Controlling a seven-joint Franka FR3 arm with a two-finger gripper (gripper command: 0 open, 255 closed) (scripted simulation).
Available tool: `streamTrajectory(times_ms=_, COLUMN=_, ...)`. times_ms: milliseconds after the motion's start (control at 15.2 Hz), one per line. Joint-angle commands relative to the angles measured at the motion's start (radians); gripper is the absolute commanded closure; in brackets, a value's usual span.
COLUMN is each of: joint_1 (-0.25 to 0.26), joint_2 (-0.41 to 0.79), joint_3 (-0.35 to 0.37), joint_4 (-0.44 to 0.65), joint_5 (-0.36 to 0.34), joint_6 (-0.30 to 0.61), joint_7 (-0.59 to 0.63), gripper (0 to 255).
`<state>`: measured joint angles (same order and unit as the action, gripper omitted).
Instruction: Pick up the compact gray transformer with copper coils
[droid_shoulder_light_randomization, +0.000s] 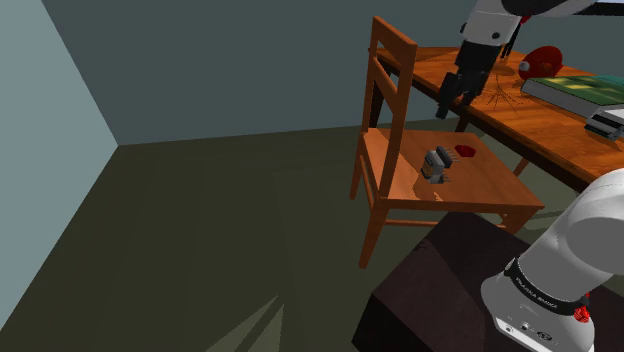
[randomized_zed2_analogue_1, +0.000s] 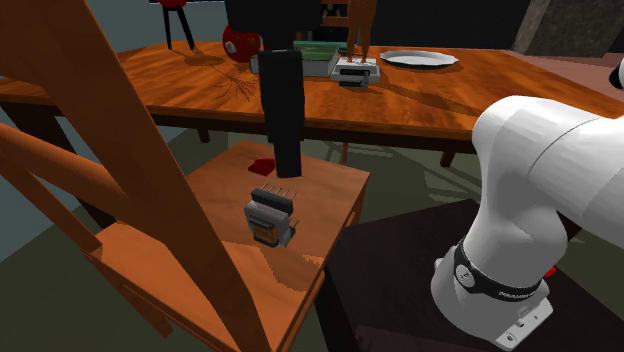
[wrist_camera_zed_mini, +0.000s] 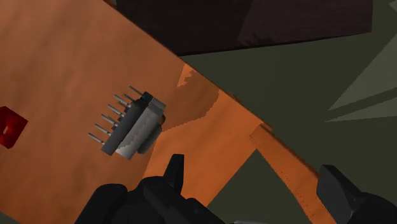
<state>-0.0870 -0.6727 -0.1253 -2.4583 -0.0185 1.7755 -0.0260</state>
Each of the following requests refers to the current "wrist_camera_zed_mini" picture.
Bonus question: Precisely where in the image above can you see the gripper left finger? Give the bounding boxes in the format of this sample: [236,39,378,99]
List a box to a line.
[74,153,225,224]

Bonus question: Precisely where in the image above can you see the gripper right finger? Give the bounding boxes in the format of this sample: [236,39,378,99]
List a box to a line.
[316,164,397,224]

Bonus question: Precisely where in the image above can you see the grey pronged rack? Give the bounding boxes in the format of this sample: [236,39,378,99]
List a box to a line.
[88,85,167,161]

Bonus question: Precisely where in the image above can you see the orange wooden table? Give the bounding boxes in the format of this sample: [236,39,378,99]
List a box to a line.
[0,0,339,224]

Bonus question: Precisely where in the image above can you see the red box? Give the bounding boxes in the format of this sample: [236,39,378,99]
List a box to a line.
[0,106,29,150]

